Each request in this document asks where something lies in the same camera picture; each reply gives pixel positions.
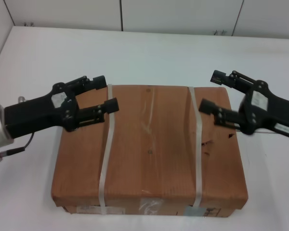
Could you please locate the thin black cable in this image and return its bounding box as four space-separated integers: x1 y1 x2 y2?
0 131 35 155

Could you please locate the brown cardboard box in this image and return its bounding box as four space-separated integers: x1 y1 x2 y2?
50 84 249 214

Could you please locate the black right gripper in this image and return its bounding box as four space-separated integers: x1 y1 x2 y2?
198 70 289 141

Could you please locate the white plastic packing strap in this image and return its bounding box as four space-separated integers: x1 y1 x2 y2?
97 84 117 208
187 86 204 208

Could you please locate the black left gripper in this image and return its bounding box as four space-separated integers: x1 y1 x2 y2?
4 75 120 140

